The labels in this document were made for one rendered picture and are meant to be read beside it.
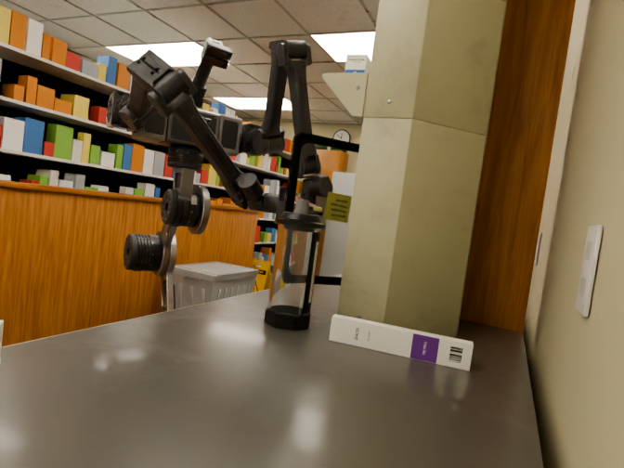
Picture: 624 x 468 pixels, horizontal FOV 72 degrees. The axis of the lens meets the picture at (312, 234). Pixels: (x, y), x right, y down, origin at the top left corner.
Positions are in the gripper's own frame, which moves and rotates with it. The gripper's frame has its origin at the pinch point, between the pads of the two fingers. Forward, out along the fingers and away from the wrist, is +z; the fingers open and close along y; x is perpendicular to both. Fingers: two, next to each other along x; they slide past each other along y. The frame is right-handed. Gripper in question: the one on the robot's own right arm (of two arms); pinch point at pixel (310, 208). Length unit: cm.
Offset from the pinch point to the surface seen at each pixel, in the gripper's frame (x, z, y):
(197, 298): 135, -143, -73
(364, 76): -19.7, 18.1, 30.3
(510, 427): -48, 56, -26
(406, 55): -19.7, 26.9, 34.7
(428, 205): -14.5, 35.1, 3.7
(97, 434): -81, 18, -26
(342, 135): 532, -212, 129
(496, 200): 18, 47, 9
